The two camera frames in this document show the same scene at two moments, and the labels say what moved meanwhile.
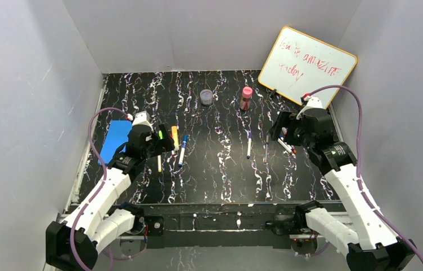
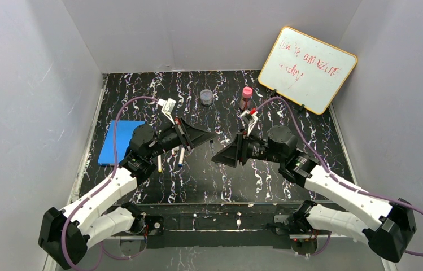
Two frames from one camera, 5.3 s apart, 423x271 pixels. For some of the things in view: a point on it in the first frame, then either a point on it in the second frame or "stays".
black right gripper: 286,127 → 240,149
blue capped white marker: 183,149 stays
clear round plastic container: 206,97 stays
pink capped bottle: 245,100 stays
